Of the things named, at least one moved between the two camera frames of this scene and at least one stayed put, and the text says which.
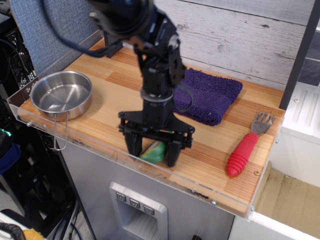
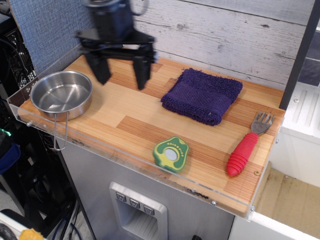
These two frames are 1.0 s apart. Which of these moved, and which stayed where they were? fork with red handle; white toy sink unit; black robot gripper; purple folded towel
Moved: black robot gripper
Stayed: white toy sink unit; fork with red handle; purple folded towel
